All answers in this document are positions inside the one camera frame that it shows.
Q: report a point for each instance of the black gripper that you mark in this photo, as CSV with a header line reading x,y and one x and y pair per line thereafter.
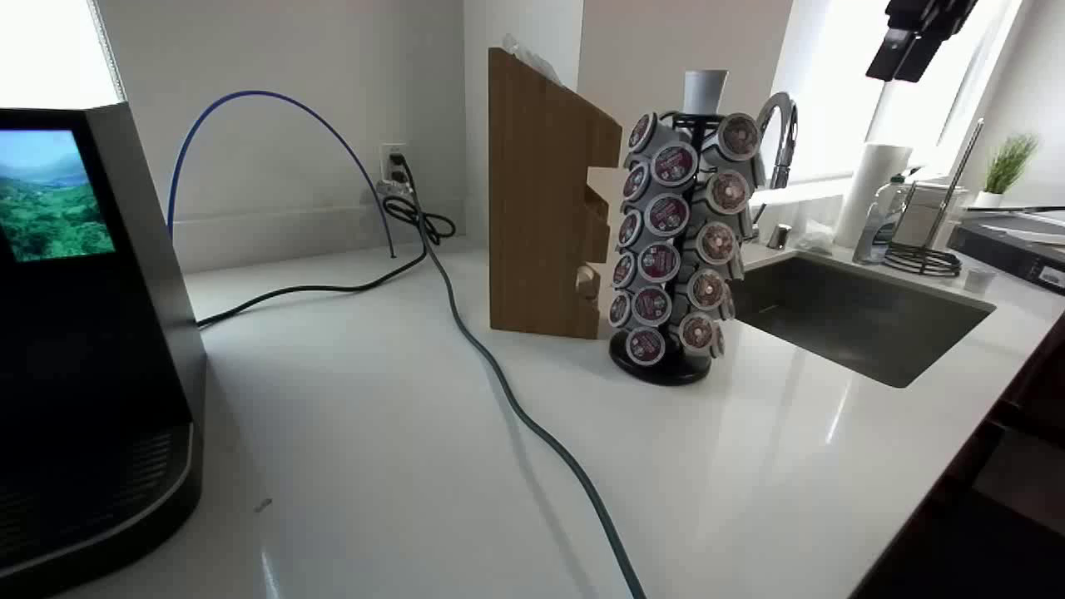
x,y
934,17

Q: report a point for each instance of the bright window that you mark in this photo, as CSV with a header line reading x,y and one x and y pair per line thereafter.
x,y
832,86

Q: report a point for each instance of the white paper towel roll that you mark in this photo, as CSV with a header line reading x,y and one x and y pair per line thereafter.
x,y
870,167

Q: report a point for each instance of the thin grey pole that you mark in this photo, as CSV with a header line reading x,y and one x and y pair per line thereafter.
x,y
964,167

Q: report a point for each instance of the chrome gooseneck faucet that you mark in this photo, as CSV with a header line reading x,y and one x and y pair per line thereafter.
x,y
792,138

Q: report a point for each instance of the small green plant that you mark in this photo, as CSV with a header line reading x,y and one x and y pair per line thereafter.
x,y
1005,165

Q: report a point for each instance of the clear soap bottle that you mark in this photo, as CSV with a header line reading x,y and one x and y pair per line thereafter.
x,y
880,222

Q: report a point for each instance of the donut print coffee pod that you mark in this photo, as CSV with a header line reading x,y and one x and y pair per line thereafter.
x,y
616,309
668,214
674,165
649,304
634,179
698,330
717,239
736,135
707,291
728,192
625,270
630,227
659,262
639,130
644,347

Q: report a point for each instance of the black flat appliance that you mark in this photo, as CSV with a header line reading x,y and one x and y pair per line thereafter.
x,y
1016,247

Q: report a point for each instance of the small clear cup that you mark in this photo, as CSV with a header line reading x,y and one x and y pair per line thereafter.
x,y
979,279

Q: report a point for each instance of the steel sink basin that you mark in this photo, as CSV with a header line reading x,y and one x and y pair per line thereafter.
x,y
867,317

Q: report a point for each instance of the wooden organizer box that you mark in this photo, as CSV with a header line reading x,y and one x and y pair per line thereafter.
x,y
534,199

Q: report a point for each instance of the black coffee machine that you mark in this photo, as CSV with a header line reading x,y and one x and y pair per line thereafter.
x,y
78,368

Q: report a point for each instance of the white wall outlet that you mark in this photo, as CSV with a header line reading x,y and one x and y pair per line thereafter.
x,y
395,153

